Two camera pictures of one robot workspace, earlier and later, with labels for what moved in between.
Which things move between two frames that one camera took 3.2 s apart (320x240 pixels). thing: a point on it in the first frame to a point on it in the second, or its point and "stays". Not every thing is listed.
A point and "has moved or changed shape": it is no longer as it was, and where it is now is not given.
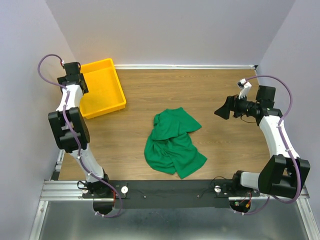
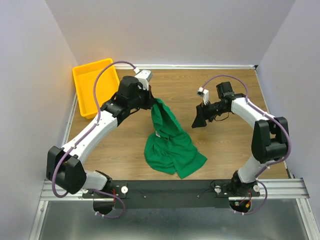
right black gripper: (232, 102) to (201, 115)
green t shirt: (169, 149) has moved or changed shape
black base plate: (204, 194) stays
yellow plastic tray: (105, 93) stays
